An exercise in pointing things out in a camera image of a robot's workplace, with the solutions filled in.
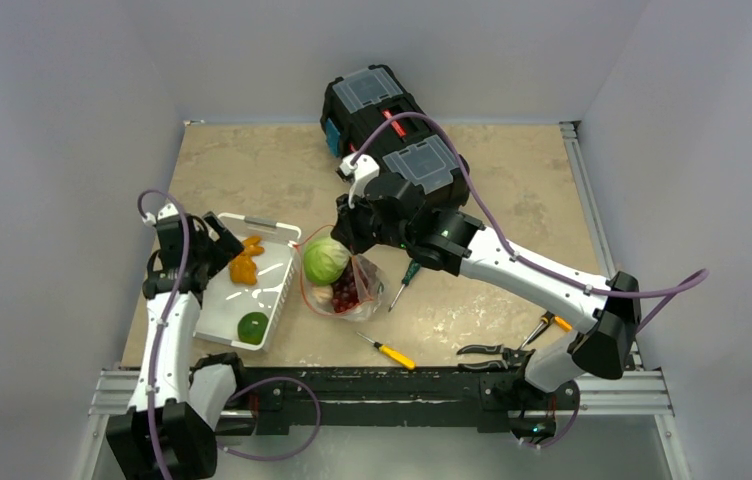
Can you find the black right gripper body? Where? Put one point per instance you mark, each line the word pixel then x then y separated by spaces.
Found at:
pixel 355 229

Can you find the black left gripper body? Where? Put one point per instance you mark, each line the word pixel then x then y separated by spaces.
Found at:
pixel 199 251

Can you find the green cabbage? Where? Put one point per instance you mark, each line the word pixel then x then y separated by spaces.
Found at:
pixel 324 260

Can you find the red grape bunch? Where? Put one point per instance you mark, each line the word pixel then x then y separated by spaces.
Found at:
pixel 351 289

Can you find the clear zip bag orange zipper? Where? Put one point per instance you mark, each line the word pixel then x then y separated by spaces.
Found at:
pixel 362 313

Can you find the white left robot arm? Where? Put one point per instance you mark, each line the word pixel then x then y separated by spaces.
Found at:
pixel 168 428

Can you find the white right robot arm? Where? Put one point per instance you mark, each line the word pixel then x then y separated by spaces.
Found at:
pixel 602 312

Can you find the orange food piece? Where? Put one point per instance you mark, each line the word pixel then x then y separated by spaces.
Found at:
pixel 242 269

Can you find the white plastic basket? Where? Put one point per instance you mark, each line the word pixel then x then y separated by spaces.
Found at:
pixel 225 303

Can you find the green bell pepper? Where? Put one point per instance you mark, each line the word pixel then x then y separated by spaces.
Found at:
pixel 252 327

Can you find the orange black screwdriver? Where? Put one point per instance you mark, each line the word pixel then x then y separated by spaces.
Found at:
pixel 547 320

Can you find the black pliers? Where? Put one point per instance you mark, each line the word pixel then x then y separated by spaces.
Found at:
pixel 502 358

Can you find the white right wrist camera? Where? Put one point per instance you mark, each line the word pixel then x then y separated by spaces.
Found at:
pixel 358 175

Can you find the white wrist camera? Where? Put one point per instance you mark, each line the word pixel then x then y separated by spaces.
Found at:
pixel 358 175
pixel 166 212

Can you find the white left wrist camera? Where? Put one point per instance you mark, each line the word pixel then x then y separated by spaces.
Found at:
pixel 166 212

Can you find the green handled screwdriver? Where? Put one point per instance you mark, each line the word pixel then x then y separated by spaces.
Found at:
pixel 411 271

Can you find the yellow handled screwdriver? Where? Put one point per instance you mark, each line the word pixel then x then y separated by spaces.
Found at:
pixel 387 351

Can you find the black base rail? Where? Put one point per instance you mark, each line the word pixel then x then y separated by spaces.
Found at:
pixel 442 397

